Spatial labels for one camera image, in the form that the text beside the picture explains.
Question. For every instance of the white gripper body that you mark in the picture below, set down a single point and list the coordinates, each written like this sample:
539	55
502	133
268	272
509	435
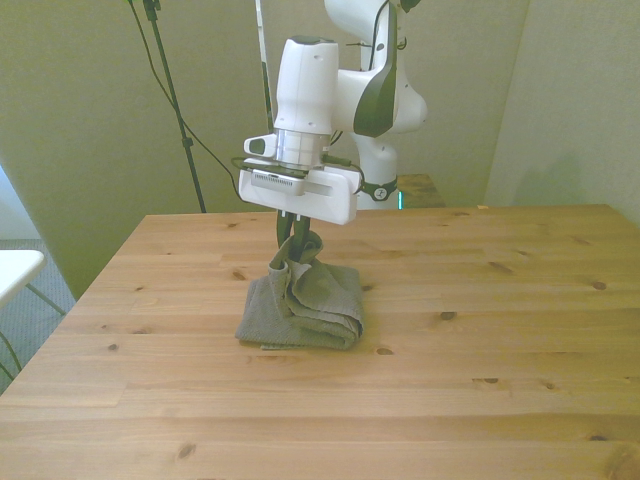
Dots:
330	197

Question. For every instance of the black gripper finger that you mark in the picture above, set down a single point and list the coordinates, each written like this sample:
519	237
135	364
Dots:
281	230
301	235

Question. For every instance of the grey towel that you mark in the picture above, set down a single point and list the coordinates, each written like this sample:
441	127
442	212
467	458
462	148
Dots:
310	310

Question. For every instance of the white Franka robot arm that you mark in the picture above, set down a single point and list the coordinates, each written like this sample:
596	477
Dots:
307	85

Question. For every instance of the white upright panel strip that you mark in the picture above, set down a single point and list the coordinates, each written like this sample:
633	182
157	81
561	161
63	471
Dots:
265	75

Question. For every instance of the black tripod stand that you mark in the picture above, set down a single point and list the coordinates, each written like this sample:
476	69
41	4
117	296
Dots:
172	95

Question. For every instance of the white folding table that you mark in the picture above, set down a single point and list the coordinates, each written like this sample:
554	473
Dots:
17	270

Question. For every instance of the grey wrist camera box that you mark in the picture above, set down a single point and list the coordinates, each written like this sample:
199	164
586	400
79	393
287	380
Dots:
277	183

